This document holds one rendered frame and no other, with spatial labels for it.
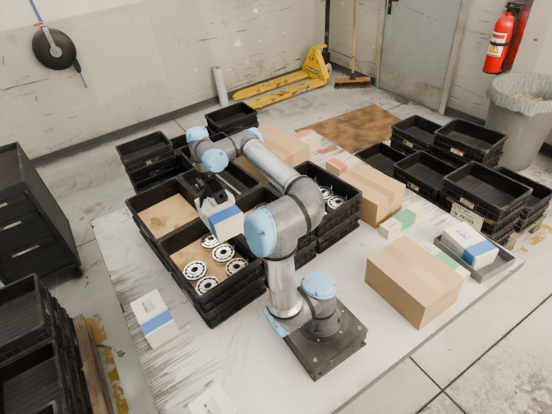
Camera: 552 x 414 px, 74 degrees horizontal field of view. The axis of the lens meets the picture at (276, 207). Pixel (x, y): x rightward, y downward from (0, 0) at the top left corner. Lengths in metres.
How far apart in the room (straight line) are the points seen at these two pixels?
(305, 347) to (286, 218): 0.63
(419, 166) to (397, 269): 1.53
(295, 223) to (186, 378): 0.85
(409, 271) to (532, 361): 1.16
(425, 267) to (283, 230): 0.82
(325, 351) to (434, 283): 0.49
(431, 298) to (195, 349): 0.93
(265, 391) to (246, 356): 0.15
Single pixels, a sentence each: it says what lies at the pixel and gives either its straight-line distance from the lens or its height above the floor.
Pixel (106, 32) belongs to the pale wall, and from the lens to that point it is 4.50.
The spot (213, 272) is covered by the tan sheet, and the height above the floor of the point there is 0.83.
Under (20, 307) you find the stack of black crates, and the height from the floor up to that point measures 0.49.
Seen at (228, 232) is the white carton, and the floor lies 1.08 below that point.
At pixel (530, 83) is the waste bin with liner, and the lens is 3.91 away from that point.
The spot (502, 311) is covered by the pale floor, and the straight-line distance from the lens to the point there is 2.66.
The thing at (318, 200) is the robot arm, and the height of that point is 1.43.
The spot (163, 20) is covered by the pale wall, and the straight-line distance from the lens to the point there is 4.62.
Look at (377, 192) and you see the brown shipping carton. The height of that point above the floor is 0.86.
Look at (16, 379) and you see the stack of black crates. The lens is 2.32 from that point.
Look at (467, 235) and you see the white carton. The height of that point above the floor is 0.79.
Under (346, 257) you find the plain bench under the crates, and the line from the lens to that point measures 1.78.
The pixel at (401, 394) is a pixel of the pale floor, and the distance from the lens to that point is 2.24.
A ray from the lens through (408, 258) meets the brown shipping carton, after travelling 1.60.
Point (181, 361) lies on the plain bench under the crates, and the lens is 1.58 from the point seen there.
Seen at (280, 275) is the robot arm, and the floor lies 1.23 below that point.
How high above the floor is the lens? 2.04
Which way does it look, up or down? 41 degrees down
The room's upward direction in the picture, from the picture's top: 7 degrees counter-clockwise
